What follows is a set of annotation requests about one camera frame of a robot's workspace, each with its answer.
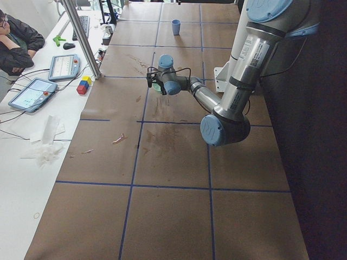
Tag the folded white paper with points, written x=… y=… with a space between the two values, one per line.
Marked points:
x=51 y=128

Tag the brown paper table cover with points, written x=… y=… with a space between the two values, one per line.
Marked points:
x=139 y=182

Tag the grey-blue plastic cup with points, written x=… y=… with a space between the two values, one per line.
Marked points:
x=176 y=25

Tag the seated person dark jacket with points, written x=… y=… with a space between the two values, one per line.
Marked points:
x=19 y=44

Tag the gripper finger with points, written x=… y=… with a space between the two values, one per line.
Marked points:
x=164 y=91
x=149 y=80

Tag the near teach pendant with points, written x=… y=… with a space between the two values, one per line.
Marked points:
x=34 y=95

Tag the red block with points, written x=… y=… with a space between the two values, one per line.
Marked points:
x=81 y=91

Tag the teach pendant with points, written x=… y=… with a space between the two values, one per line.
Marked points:
x=34 y=95
x=64 y=67

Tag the black computer mouse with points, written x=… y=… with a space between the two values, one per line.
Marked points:
x=68 y=46

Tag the blue block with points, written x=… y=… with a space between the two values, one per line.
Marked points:
x=84 y=84

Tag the yellow block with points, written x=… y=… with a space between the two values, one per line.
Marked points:
x=86 y=79

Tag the light green bowl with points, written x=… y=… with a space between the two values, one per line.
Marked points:
x=156 y=87

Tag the crumpled white tissue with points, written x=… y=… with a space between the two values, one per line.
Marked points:
x=44 y=154

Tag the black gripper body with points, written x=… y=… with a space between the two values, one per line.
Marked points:
x=161 y=85

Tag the black keyboard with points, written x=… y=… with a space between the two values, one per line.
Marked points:
x=84 y=21

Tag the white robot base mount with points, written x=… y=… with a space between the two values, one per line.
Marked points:
x=221 y=81

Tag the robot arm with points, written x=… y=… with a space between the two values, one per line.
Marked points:
x=262 y=25

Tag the aluminium frame post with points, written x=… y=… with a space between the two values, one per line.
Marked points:
x=74 y=18

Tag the far teach pendant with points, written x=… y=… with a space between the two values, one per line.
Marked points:
x=64 y=67

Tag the green plastic tool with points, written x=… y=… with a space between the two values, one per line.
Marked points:
x=58 y=39

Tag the steel cup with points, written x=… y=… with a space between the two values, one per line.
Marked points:
x=108 y=29

